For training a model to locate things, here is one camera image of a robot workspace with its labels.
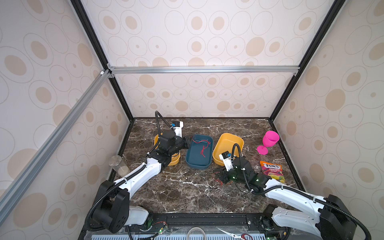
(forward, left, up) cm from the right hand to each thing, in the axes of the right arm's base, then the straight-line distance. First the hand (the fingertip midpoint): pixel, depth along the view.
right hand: (215, 170), depth 80 cm
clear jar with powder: (+3, +53, +4) cm, 53 cm away
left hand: (+13, +9, +15) cm, 22 cm away
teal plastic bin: (+19, +8, -11) cm, 23 cm away
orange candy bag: (+4, -36, -9) cm, 38 cm away
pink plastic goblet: (+17, -33, +4) cm, 38 cm away
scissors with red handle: (-29, -10, -10) cm, 32 cm away
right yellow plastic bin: (+26, -10, -11) cm, 30 cm away
